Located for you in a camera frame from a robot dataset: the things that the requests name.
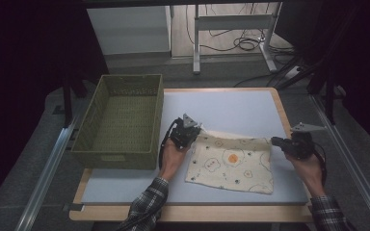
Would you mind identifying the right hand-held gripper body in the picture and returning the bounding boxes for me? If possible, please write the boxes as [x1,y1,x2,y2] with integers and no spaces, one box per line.
[283,121,328,161]

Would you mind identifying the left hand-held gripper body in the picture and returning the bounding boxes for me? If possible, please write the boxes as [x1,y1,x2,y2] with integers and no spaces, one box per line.
[168,113,202,150]

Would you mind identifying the cream printed cloth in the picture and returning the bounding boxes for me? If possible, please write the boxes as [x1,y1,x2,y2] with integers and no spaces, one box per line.
[184,127,275,195]

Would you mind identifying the green woven basket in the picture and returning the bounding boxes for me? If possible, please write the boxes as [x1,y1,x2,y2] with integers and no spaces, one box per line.
[69,73,165,170]

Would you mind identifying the person's left hand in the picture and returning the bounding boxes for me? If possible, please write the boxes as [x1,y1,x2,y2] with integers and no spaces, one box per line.
[158,138,193,181]

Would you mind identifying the person's right hand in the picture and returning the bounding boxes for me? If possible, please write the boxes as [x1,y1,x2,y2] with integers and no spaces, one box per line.
[284,151,326,197]

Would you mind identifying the white table mat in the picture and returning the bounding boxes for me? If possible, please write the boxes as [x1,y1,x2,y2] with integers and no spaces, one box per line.
[81,90,309,205]

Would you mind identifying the black metal stand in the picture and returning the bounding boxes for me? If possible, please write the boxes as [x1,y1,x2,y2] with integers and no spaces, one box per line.
[307,63,339,125]
[62,72,89,128]

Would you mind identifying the white power strip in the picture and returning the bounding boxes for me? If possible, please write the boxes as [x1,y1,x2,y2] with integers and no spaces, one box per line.
[283,64,304,82]

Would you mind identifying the dark curtain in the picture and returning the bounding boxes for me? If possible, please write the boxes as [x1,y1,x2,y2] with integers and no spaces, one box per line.
[274,0,370,157]
[0,0,111,215]

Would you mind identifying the white cabinet panel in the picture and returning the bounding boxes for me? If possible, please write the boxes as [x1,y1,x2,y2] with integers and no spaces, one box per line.
[86,5,172,57]

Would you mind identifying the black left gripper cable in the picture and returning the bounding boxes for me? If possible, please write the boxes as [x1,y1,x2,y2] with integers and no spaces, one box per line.
[157,117,179,171]

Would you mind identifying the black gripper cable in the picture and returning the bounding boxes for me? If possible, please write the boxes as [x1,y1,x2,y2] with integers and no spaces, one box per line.
[312,147,330,188]
[157,117,179,171]

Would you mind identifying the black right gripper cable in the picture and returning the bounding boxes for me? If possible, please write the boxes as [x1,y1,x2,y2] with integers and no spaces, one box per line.
[312,147,330,188]

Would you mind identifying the aluminium floor rail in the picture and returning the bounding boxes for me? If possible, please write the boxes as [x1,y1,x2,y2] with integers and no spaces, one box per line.
[309,93,370,231]
[13,115,82,231]

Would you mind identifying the bundle of black floor cables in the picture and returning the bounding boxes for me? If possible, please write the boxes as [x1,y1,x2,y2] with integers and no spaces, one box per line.
[185,3,296,56]

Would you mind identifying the white metal desk frame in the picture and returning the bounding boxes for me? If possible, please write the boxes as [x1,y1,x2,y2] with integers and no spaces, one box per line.
[192,2,284,76]

